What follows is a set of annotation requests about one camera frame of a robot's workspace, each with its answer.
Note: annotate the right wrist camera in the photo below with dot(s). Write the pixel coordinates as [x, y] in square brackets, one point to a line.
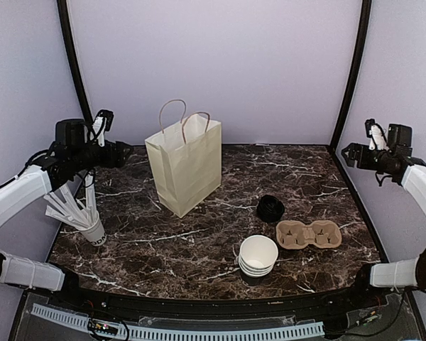
[376, 133]

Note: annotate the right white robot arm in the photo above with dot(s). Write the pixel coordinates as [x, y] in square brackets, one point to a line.
[389, 154]

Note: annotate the grey slotted cable duct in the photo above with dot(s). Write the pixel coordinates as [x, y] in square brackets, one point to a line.
[176, 329]

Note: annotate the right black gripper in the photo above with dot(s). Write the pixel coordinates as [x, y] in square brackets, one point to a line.
[363, 160]

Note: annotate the brown pulp cup carrier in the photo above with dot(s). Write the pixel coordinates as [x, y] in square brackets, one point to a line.
[295, 235]

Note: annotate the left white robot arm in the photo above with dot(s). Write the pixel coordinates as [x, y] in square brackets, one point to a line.
[78, 147]

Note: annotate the cream paper bag with handles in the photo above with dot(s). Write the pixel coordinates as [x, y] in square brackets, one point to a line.
[186, 161]

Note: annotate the black front frame rail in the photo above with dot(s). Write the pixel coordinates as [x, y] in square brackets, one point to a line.
[199, 296]

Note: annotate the stack of black coffee lids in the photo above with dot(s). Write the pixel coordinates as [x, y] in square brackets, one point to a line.
[270, 209]

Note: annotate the left black corner post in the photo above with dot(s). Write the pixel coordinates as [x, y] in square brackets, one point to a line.
[70, 50]

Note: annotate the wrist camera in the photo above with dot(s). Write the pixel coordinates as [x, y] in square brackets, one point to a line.
[102, 124]
[376, 133]

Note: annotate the right black corner post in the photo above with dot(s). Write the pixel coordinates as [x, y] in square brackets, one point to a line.
[356, 60]

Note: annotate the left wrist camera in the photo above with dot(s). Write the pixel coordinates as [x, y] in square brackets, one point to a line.
[102, 124]

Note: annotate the black corner post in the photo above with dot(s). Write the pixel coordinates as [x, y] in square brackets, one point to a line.
[70, 50]
[356, 60]

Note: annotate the white cup holding straws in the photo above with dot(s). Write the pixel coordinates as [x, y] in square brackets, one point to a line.
[96, 234]

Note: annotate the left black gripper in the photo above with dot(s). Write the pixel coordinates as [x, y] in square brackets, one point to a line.
[110, 161]

